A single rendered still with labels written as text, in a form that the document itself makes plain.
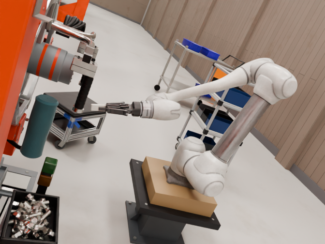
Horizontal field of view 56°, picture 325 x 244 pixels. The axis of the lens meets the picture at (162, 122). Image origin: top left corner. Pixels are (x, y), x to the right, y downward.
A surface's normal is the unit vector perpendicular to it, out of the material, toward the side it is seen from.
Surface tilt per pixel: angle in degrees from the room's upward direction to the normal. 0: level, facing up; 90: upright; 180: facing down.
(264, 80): 84
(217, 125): 90
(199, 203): 90
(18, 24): 90
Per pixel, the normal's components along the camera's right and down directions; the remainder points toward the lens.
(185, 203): 0.18, 0.40
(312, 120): -0.90, -0.30
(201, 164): -0.65, -0.36
